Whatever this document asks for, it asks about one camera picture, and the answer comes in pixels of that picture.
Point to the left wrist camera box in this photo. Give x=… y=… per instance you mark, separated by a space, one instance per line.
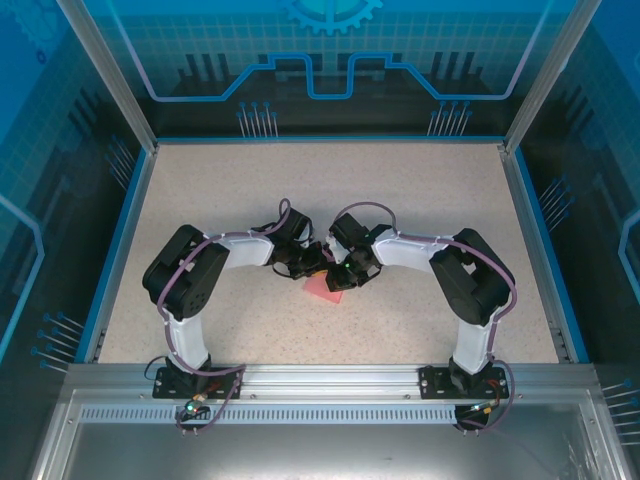
x=303 y=242

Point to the blue table edge strip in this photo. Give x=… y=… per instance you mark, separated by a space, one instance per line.
x=570 y=320
x=113 y=260

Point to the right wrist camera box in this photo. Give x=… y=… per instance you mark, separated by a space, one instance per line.
x=334 y=247

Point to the aluminium mounting rail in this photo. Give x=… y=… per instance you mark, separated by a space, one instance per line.
x=330 y=380

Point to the blue gear print panel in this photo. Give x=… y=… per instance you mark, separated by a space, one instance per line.
x=200 y=30

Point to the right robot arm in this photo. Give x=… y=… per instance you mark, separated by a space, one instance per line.
x=405 y=250

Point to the aluminium frame post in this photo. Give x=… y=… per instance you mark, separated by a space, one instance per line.
x=107 y=75
x=550 y=75

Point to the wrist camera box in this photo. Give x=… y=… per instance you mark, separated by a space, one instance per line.
x=334 y=247
x=303 y=242

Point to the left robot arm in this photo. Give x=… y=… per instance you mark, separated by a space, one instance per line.
x=245 y=252

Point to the pink square paper sheet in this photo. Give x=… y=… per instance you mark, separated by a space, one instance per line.
x=320 y=292

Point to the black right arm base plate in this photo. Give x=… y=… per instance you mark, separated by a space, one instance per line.
x=432 y=385

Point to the blue circuit print panel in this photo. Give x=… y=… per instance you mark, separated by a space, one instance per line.
x=600 y=175
x=40 y=150

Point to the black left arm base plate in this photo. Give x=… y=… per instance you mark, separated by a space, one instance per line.
x=162 y=390

